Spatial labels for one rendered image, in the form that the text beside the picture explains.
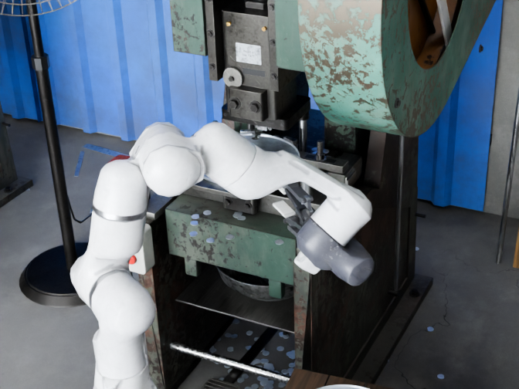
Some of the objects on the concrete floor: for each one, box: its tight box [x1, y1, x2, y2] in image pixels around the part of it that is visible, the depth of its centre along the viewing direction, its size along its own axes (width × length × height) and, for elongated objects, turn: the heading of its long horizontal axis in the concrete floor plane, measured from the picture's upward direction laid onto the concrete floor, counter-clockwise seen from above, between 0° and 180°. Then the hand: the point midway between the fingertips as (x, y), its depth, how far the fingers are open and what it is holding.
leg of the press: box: [293, 130, 433, 385], centre depth 283 cm, size 92×12×90 cm, turn 157°
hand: (282, 196), depth 240 cm, fingers open, 6 cm apart
